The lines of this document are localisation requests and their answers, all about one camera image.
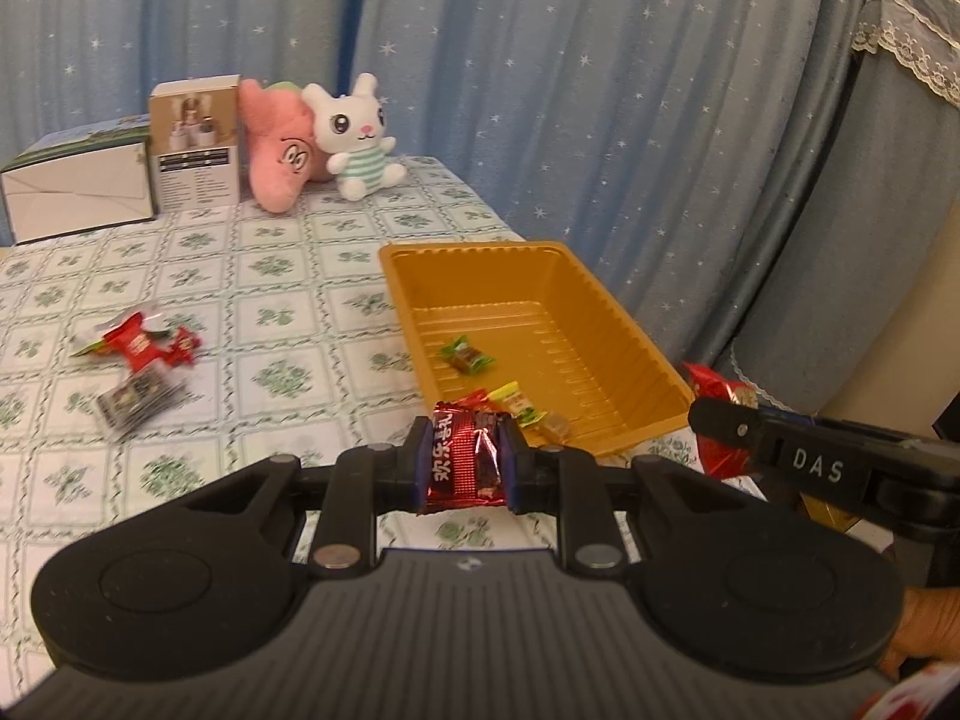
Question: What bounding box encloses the floral checked tablecloth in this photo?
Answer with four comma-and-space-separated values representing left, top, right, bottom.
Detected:
0, 156, 706, 691

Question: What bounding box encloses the blue lace-trimmed cover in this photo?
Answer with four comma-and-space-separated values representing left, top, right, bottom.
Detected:
720, 0, 960, 421

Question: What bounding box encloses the white cardboard box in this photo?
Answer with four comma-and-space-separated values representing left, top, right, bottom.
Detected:
0, 114, 160, 247

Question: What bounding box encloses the beige product box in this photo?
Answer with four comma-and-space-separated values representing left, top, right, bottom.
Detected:
148, 75, 242, 212

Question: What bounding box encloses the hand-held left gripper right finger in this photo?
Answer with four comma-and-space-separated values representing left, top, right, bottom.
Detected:
499, 416, 758, 575

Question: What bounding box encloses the yellow green candy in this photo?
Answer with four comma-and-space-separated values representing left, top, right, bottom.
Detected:
486, 382, 548, 427

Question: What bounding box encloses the blue star curtain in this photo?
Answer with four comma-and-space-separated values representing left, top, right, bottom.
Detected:
352, 0, 878, 383
0, 0, 376, 158

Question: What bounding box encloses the red foil snack packet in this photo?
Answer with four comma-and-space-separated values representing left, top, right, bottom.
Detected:
415, 388, 520, 517

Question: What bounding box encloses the dark grey snack packet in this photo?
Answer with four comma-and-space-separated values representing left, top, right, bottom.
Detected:
96, 367, 188, 437

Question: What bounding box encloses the orange plastic tray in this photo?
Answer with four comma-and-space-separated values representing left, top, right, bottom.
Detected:
379, 241, 697, 460

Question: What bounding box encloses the green brown candy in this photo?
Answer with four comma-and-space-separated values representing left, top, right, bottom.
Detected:
440, 335, 496, 374

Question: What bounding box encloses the large red snack packet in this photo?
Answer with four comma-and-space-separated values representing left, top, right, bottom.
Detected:
681, 361, 762, 481

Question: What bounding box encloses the pink plush toy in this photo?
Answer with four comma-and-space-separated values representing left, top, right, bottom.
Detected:
238, 79, 338, 212

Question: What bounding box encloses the person's right hand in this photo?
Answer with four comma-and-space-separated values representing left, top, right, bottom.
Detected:
876, 585, 960, 682

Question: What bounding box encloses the small red candy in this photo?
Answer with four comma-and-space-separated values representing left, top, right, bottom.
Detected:
166, 328, 202, 368

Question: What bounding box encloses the white bunny plush toy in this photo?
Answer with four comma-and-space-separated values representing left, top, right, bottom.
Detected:
301, 73, 408, 201

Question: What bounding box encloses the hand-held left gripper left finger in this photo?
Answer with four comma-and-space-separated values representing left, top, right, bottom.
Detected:
176, 418, 436, 578

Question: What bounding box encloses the red bow-shaped candy packet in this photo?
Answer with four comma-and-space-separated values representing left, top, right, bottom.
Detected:
101, 311, 172, 376

